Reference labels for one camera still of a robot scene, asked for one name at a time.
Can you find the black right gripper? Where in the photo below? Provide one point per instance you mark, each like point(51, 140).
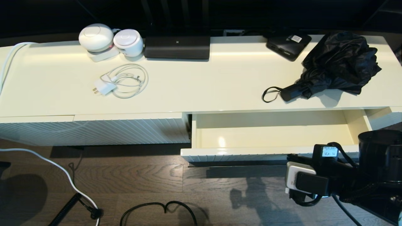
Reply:
point(342, 175)

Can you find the white charger plug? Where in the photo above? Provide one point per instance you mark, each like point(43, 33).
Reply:
point(103, 87)

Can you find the large white round device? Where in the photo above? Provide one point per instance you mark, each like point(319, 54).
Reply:
point(95, 38)

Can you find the white wall socket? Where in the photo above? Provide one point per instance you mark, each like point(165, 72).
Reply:
point(234, 32)

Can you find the small white round device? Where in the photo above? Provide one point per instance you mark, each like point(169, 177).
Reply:
point(128, 43)

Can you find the black umbrella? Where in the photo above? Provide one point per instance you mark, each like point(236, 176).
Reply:
point(339, 59)

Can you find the white ribbed tv cabinet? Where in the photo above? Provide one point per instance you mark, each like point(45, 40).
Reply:
point(204, 89)

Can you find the white cabinet drawer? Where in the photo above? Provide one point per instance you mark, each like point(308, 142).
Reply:
point(267, 135)

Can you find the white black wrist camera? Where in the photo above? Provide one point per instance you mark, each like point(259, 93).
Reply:
point(298, 180)

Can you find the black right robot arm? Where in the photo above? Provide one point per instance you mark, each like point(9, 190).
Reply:
point(380, 157)

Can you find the black set-top box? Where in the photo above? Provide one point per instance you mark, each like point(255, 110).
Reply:
point(285, 46)

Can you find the white flat box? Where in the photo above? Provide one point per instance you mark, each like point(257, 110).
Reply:
point(103, 56)

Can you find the black rectangular speaker bar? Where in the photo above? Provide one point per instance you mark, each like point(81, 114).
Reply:
point(176, 48)

